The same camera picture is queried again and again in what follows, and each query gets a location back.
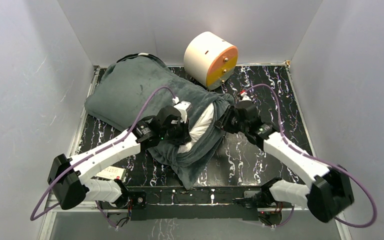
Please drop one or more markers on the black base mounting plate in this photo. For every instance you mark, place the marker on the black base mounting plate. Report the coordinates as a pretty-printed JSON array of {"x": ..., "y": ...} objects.
[{"x": 221, "y": 202}]

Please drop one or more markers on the white pillow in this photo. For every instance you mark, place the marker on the white pillow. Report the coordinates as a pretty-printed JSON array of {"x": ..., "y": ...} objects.
[{"x": 199, "y": 129}]

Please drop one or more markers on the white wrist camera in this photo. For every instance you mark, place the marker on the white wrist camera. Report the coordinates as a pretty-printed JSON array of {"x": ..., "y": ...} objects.
[
  {"x": 243, "y": 96},
  {"x": 183, "y": 107}
]

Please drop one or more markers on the aluminium front frame rail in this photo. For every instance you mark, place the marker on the aluminium front frame rail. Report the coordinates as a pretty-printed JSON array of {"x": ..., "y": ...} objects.
[{"x": 124, "y": 208}]

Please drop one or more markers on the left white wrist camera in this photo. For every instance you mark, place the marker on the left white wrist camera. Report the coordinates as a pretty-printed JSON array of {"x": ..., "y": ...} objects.
[{"x": 183, "y": 107}]

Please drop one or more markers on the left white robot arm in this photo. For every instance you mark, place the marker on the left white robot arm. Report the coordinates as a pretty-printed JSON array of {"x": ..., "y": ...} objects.
[{"x": 72, "y": 179}]

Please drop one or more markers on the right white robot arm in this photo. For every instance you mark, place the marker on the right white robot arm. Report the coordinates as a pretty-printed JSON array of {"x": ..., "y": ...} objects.
[{"x": 325, "y": 191}]

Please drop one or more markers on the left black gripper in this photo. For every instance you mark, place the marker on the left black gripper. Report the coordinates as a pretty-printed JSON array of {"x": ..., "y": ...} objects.
[{"x": 181, "y": 133}]

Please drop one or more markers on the white orange cylindrical drum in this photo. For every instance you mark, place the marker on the white orange cylindrical drum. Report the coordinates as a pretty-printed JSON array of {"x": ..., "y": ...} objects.
[{"x": 210, "y": 60}]

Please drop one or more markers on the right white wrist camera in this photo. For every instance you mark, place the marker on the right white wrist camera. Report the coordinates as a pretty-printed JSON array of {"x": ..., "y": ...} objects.
[{"x": 243, "y": 96}]

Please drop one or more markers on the aluminium left frame rail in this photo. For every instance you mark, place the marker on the aluminium left frame rail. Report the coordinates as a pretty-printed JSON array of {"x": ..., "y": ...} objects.
[{"x": 83, "y": 114}]

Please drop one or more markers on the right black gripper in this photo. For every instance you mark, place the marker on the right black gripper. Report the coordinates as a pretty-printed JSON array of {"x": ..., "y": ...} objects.
[{"x": 224, "y": 122}]

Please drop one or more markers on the white labelled power box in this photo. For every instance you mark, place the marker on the white labelled power box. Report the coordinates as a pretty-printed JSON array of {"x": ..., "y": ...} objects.
[{"x": 111, "y": 173}]

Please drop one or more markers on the grey plush pillowcase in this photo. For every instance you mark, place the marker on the grey plush pillowcase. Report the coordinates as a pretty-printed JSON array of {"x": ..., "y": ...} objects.
[{"x": 141, "y": 85}]

